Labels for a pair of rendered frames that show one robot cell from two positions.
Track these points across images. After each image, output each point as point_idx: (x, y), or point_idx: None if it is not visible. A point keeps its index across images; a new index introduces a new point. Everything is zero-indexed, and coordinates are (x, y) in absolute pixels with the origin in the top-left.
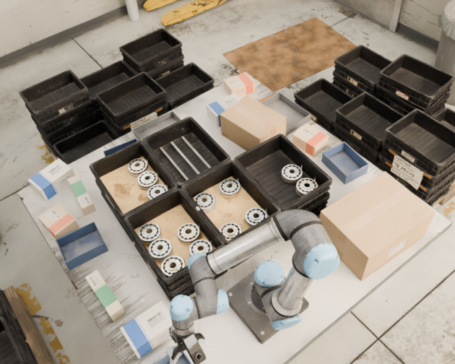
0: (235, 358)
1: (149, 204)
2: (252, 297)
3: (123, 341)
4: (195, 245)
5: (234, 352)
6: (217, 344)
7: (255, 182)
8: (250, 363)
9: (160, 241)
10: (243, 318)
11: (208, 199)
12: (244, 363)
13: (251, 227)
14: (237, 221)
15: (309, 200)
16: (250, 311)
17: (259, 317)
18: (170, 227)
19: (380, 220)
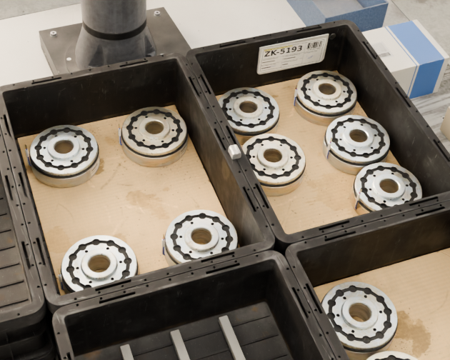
0: (221, 15)
1: (388, 212)
2: (153, 45)
3: (440, 86)
4: (260, 120)
5: (219, 21)
6: None
7: (16, 191)
8: (195, 3)
9: (355, 152)
10: (184, 39)
11: (188, 231)
12: (206, 6)
13: (98, 71)
14: (118, 173)
15: None
16: (165, 44)
17: (151, 33)
18: (323, 207)
19: None
